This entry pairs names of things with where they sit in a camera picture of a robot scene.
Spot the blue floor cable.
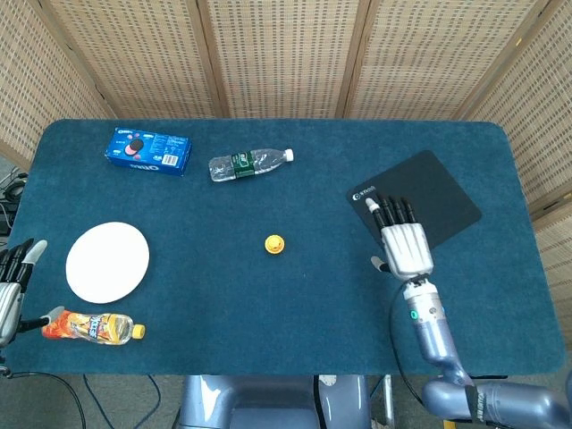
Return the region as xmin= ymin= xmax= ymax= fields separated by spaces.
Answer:
xmin=82 ymin=374 xmax=163 ymax=429

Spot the woven bamboo folding screen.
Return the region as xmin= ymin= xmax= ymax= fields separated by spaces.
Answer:
xmin=0 ymin=0 xmax=572 ymax=287

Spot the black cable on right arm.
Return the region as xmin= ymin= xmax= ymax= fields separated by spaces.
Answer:
xmin=387 ymin=280 xmax=433 ymax=406

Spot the grey-blue robot torso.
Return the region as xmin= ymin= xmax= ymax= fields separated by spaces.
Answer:
xmin=177 ymin=374 xmax=373 ymax=429

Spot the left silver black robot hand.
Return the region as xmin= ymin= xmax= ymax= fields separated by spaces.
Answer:
xmin=0 ymin=238 xmax=66 ymax=349

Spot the blue felt table cover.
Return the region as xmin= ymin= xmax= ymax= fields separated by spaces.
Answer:
xmin=6 ymin=118 xmax=567 ymax=377

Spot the white round plate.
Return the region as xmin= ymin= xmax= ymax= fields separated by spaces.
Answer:
xmin=64 ymin=221 xmax=151 ymax=305

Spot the orange drink bottle yellow cap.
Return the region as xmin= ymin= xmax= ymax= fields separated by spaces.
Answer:
xmin=41 ymin=308 xmax=147 ymax=346

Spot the clear green-label water bottle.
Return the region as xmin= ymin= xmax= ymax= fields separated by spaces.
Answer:
xmin=207 ymin=147 xmax=295 ymax=182

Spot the black cable bundle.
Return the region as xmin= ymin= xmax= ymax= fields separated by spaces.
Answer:
xmin=0 ymin=167 xmax=29 ymax=236

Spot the blue Oreo cookie box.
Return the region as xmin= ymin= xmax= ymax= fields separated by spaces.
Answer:
xmin=104 ymin=126 xmax=194 ymax=178

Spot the black square mouse pad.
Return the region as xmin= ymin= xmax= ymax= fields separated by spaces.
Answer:
xmin=346 ymin=149 xmax=484 ymax=251

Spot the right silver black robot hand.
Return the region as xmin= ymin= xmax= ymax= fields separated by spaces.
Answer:
xmin=365 ymin=195 xmax=435 ymax=282

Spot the black floor cable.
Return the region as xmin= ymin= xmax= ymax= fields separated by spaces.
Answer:
xmin=0 ymin=370 xmax=87 ymax=429

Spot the grey metal frame leg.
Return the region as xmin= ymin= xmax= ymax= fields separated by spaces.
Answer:
xmin=370 ymin=374 xmax=395 ymax=429

